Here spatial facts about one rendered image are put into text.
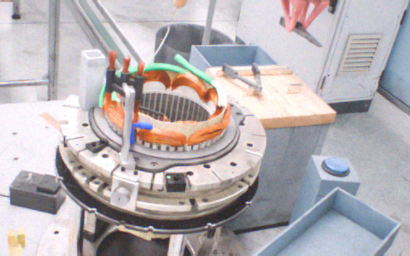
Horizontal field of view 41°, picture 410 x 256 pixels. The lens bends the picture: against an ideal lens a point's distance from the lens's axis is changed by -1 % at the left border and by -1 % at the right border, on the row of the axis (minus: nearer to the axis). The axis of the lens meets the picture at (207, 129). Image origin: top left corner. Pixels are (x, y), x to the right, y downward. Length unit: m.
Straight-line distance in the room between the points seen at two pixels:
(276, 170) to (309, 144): 0.08
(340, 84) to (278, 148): 2.29
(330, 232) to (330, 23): 2.35
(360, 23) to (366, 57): 0.25
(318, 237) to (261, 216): 0.35
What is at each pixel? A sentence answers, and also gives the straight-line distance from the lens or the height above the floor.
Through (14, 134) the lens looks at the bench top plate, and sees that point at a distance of 1.37.
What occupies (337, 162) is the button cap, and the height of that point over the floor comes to 1.04.
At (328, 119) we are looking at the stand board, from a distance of 1.06.
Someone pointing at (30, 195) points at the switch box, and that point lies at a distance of 1.12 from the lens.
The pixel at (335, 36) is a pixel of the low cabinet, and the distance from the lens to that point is 3.11.
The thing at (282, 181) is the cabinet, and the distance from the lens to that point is 1.10.
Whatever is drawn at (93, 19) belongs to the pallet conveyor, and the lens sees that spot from 2.09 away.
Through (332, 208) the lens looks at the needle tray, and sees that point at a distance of 0.87.
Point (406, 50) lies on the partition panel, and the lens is 3.52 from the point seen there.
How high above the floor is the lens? 1.53
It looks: 31 degrees down
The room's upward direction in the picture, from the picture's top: 11 degrees clockwise
